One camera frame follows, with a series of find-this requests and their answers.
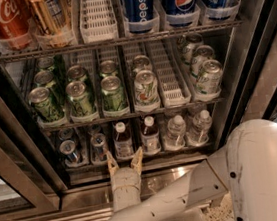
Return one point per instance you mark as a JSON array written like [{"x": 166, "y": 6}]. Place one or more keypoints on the brown drink bottle white cap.
[{"x": 123, "y": 141}]

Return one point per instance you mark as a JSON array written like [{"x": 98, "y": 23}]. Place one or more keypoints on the clear water bottle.
[
  {"x": 174, "y": 138},
  {"x": 198, "y": 133}
]

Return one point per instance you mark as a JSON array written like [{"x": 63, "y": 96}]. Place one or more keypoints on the blue silver can front right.
[{"x": 100, "y": 148}]

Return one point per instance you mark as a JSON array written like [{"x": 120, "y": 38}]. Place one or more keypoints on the white green can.
[
  {"x": 146, "y": 91},
  {"x": 141, "y": 63}
]

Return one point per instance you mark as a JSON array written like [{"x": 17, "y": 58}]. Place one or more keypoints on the blue silver can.
[
  {"x": 71, "y": 152},
  {"x": 100, "y": 148}
]

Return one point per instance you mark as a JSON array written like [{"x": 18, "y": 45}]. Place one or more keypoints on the red coca-cola can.
[{"x": 14, "y": 25}]

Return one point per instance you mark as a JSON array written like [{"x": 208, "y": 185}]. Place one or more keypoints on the steel fridge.
[{"x": 36, "y": 182}]

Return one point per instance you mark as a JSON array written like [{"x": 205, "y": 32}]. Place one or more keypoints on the white can middle right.
[{"x": 202, "y": 53}]

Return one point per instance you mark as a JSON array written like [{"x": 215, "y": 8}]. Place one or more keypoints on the clear water bottle left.
[{"x": 174, "y": 138}]

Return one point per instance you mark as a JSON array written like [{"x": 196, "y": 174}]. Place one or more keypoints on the blue pepsi can left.
[{"x": 139, "y": 14}]

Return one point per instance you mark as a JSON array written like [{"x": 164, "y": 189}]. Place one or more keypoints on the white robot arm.
[{"x": 246, "y": 168}]

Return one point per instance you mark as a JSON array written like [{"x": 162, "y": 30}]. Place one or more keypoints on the empty white shelf tray middle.
[{"x": 173, "y": 89}]

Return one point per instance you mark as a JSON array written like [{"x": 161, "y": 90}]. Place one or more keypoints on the clear water bottle right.
[{"x": 198, "y": 133}]

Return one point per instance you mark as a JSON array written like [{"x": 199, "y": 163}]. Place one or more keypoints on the white can front right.
[{"x": 209, "y": 78}]

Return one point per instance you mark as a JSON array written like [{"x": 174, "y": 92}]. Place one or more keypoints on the green can middle far left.
[{"x": 48, "y": 80}]

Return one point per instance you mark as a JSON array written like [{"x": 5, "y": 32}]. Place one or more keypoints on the green can rear far left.
[{"x": 53, "y": 64}]

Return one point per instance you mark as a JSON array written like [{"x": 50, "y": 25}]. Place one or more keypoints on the white green can rear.
[{"x": 141, "y": 63}]

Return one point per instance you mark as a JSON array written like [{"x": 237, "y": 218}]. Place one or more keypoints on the white can rear right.
[{"x": 187, "y": 44}]

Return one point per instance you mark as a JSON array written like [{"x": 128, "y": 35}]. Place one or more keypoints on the green can front far left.
[{"x": 45, "y": 104}]

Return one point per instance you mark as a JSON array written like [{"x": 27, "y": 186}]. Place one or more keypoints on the gold soda can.
[{"x": 52, "y": 19}]

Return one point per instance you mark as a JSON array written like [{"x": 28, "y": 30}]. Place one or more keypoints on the blue silver can front left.
[{"x": 71, "y": 152}]

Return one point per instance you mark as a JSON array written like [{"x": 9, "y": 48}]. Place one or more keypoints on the empty white shelf tray top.
[{"x": 97, "y": 21}]

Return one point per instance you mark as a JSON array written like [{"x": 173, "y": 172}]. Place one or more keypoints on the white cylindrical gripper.
[{"x": 126, "y": 178}]

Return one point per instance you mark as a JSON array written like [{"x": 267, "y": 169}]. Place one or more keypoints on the empty white shelf tray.
[
  {"x": 97, "y": 21},
  {"x": 173, "y": 89}
]

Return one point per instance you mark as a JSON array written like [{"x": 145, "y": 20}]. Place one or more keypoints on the white green can front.
[{"x": 146, "y": 91}]

